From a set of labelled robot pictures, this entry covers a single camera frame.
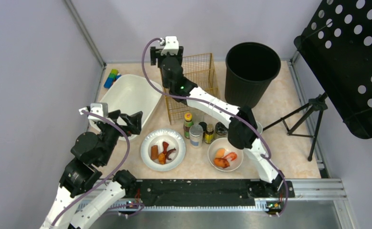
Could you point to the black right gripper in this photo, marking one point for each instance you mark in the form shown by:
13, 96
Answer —
154, 55

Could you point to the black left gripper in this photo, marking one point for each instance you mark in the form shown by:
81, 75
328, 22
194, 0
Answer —
120, 121

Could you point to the yellow cap sauce bottle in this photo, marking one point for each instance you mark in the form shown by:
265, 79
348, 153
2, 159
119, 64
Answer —
187, 124

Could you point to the silver lid white can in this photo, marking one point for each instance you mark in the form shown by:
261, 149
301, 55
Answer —
196, 135

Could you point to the small yellow label bottle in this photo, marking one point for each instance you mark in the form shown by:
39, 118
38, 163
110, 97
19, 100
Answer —
209, 134

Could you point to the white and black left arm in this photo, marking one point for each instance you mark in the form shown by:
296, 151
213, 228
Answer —
81, 177

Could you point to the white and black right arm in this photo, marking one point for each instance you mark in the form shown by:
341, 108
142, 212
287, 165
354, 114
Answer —
239, 121

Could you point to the white plastic basin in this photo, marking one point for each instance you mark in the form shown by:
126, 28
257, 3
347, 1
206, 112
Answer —
132, 93

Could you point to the white paper plate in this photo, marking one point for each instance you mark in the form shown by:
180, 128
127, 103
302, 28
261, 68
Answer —
156, 137

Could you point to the blue green toy blocks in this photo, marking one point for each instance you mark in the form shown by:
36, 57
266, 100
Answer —
112, 77

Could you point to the orange sausage piece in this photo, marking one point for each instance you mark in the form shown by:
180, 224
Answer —
154, 152

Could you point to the red sausage piece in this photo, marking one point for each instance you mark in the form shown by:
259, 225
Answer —
165, 147

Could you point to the orange fried food piece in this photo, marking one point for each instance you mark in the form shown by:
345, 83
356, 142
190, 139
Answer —
162, 158

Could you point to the dark octopus sausage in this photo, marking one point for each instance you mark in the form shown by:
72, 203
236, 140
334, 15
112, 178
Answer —
169, 152

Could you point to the small dark spice jar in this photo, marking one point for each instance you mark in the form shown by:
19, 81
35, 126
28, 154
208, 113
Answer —
203, 125

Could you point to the black trash bin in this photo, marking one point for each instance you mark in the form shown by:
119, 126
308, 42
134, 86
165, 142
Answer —
250, 68

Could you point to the black lid round jar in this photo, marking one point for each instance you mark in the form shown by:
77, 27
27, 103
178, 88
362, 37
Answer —
220, 130

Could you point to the orange toy food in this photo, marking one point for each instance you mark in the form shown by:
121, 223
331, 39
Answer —
220, 153

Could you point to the white bowl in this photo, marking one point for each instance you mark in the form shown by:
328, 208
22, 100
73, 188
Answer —
224, 143

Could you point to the blue ceramic mug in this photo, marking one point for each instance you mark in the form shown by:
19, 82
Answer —
259, 128

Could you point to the brown fried toy food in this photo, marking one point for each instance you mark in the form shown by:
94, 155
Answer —
221, 162

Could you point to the toy shrimp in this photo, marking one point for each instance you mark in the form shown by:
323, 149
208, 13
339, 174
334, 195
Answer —
231, 156

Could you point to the black perforated panel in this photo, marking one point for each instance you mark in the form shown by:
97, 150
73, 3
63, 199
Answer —
337, 46

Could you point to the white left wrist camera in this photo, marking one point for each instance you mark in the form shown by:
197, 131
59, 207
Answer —
100, 109

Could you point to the gold wire rack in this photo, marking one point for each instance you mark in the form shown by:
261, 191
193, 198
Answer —
199, 71

